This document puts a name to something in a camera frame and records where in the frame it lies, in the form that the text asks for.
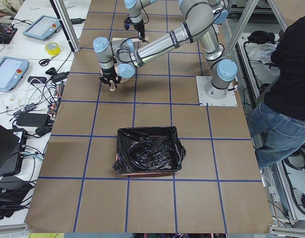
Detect black laptop computer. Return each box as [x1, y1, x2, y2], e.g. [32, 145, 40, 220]
[0, 125, 28, 177]

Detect yellow tape roll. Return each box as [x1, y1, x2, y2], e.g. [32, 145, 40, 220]
[45, 42, 61, 56]

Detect black power adapter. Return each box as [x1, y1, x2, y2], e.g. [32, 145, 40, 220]
[16, 113, 51, 127]

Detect black handled scissors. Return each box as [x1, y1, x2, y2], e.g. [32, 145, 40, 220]
[38, 54, 58, 66]

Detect beige hand brush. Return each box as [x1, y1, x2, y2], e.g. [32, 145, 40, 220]
[112, 37, 142, 42]

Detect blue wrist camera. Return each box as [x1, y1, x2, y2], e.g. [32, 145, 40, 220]
[124, 16, 132, 30]

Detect far blue teach pendant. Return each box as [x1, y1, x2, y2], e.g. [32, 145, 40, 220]
[22, 15, 61, 40]

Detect bin with black bag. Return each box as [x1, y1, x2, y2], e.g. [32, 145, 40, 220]
[113, 126, 186, 176]

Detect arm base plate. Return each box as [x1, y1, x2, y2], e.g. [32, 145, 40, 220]
[196, 76, 238, 107]

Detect aluminium frame post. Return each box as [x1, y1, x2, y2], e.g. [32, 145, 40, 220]
[49, 0, 80, 53]

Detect beige plastic dustpan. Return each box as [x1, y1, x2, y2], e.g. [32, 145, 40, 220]
[99, 67, 130, 92]

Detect person in black shirt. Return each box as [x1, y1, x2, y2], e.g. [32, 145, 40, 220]
[248, 16, 305, 170]

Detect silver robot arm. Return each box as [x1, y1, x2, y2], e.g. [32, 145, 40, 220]
[93, 0, 238, 100]
[124, 0, 156, 42]

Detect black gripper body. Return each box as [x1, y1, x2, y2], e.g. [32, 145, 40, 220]
[133, 21, 145, 32]
[99, 73, 122, 85]

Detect blue teach pendant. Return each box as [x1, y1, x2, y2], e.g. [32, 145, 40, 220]
[0, 57, 29, 92]
[22, 15, 61, 40]

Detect near blue teach pendant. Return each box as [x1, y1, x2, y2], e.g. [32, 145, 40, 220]
[0, 57, 29, 92]

